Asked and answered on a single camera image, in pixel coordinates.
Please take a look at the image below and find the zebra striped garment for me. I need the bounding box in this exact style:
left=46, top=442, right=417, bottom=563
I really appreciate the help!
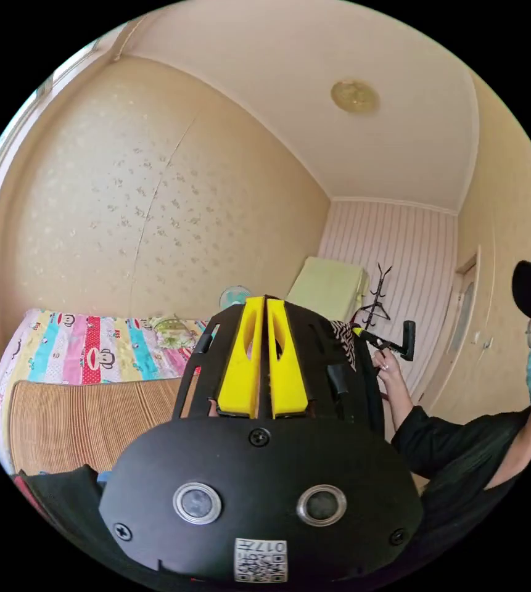
left=329, top=319, right=360, bottom=372

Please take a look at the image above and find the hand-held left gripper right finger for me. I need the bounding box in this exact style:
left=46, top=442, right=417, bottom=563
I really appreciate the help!
left=266, top=298, right=315, bottom=420

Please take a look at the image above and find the black long sleeve shirt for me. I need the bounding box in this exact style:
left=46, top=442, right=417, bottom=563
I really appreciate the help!
left=14, top=464, right=155, bottom=589

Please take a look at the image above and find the green patterned pillow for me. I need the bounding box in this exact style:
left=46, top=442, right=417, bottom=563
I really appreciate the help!
left=148, top=313, right=202, bottom=350

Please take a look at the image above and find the person's right hand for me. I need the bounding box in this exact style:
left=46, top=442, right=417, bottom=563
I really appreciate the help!
left=373, top=347, right=405, bottom=395

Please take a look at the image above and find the pale blue fan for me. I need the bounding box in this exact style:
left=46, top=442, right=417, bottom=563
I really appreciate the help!
left=218, top=284, right=253, bottom=311

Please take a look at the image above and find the door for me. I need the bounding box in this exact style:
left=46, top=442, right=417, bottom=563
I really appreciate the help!
left=446, top=253, right=480, bottom=367

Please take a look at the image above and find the light green folded mattress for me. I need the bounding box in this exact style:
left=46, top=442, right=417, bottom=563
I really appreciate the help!
left=285, top=256, right=371, bottom=321

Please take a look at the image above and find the bed with mat and printed sheet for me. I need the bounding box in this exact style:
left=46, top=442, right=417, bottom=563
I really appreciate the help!
left=0, top=307, right=210, bottom=478

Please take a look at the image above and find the black coat rack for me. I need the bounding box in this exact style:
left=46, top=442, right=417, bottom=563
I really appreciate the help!
left=350, top=261, right=393, bottom=330

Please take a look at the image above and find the round ceiling lamp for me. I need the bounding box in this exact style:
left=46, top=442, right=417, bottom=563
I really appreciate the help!
left=330, top=79, right=381, bottom=115

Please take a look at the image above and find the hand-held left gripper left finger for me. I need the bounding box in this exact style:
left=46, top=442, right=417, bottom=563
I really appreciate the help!
left=215, top=296, right=266, bottom=420

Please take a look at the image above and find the person's body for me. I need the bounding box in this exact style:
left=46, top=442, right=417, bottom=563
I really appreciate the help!
left=390, top=258, right=531, bottom=572

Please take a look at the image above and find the person's right forearm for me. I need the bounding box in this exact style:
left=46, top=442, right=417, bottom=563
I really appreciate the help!
left=382, top=375, right=434, bottom=437

